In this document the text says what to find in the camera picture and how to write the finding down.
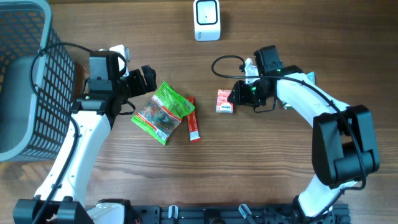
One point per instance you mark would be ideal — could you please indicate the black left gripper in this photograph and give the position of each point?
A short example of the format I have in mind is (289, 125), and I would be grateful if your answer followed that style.
(140, 88)

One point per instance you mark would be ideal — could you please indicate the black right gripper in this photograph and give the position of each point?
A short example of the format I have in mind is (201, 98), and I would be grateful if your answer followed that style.
(240, 88)

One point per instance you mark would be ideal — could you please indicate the orange red small box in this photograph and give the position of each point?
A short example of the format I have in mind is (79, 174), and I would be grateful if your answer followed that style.
(222, 103)

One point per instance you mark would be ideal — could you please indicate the green snack bag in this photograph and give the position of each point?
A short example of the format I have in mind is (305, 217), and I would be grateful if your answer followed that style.
(163, 113)

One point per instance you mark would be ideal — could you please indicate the light blue wet wipes pack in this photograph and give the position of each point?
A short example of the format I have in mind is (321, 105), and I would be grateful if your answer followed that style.
(311, 77)

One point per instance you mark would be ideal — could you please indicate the red stick packet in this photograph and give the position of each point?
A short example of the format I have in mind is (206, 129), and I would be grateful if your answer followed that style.
(193, 127)

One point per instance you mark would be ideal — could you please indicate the green white gum box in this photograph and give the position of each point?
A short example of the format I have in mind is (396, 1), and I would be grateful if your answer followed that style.
(286, 106)

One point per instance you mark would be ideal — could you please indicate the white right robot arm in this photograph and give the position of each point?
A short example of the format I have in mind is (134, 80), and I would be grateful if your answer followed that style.
(344, 147)

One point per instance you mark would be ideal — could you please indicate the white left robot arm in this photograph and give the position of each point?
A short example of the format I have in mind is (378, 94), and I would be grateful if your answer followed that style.
(61, 197)

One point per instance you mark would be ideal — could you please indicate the white barcode scanner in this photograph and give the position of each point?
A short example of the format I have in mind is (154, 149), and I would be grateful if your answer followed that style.
(207, 20)

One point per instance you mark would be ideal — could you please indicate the dark grey plastic basket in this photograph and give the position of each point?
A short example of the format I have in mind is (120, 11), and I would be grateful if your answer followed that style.
(30, 130)

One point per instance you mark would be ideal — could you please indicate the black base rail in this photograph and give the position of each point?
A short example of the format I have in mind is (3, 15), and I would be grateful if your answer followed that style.
(268, 214)

